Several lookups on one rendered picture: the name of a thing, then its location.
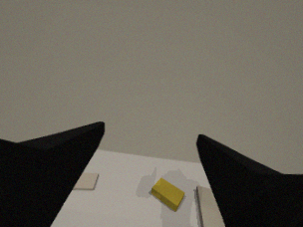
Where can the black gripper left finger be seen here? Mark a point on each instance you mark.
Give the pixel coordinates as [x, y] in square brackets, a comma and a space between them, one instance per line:
[38, 175]

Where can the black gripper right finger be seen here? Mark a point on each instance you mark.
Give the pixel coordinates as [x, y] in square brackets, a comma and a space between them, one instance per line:
[248, 193]

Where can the yellow rectangular block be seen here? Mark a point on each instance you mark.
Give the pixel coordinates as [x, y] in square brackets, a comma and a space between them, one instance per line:
[167, 193]

